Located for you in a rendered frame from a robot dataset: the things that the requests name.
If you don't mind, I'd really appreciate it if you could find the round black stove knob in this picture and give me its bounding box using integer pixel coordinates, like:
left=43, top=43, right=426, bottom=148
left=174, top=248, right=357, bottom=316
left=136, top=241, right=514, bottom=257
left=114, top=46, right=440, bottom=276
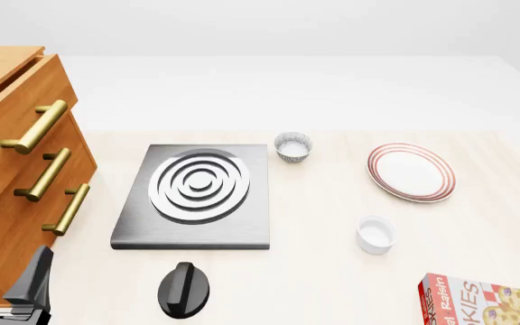
left=156, top=260, right=211, bottom=320

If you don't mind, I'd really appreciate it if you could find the small white ramekin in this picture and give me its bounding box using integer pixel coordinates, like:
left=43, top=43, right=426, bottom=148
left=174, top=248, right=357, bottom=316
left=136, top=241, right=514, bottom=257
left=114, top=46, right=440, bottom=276
left=355, top=214, right=398, bottom=256

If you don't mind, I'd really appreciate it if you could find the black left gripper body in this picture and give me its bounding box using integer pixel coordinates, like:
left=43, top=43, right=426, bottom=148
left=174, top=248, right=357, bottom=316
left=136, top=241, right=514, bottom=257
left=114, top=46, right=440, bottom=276
left=0, top=303, right=53, bottom=325

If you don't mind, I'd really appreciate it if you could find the white plate with red rings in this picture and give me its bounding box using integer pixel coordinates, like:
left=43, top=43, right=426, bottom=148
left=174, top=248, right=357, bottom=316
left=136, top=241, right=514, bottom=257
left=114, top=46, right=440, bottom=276
left=366, top=141, right=458, bottom=205

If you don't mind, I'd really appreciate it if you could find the brass bar handle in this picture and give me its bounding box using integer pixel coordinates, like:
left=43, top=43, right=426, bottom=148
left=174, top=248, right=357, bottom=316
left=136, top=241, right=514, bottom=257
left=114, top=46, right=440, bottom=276
left=41, top=181, right=91, bottom=237
left=0, top=98, right=70, bottom=156
left=13, top=146, right=72, bottom=203

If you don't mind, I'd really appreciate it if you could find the flat stove plate with rings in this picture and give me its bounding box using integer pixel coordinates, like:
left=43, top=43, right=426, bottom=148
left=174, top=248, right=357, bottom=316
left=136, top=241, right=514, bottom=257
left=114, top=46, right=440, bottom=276
left=109, top=144, right=272, bottom=252

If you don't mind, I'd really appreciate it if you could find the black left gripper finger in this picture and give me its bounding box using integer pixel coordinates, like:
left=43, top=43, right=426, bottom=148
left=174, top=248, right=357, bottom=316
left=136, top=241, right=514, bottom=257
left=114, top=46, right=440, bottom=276
left=2, top=244, right=55, bottom=312

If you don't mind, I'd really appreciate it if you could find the red printed cookies box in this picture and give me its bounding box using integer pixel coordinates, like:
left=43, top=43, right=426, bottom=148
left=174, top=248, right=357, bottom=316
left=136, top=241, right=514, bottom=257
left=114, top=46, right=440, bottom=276
left=417, top=272, right=520, bottom=325

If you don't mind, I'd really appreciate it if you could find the grey patterned bowl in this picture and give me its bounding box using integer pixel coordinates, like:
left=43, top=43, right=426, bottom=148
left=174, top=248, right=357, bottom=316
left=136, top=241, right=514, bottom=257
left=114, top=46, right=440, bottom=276
left=273, top=130, right=314, bottom=164

